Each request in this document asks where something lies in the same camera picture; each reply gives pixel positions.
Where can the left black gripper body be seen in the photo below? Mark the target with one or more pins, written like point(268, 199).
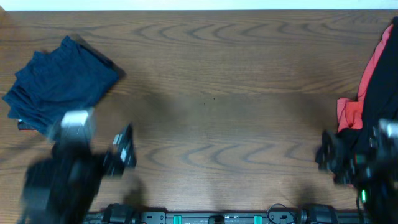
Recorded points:
point(93, 167)

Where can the black garment pile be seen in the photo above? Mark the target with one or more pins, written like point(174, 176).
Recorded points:
point(381, 97)

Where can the red black folded garment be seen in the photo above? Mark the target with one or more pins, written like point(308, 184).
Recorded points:
point(22, 126)

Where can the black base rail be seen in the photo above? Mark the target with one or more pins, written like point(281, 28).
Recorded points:
point(276, 214)

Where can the folded navy shorts stack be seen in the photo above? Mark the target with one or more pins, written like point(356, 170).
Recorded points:
point(46, 109)

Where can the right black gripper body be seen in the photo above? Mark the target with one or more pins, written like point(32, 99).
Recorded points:
point(354, 168)

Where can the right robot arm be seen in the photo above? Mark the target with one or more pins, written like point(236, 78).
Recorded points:
point(371, 172)

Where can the navy blue shorts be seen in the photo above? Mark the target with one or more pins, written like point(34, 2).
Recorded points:
point(70, 73)

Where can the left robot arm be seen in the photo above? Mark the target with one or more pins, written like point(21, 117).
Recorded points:
point(61, 188)

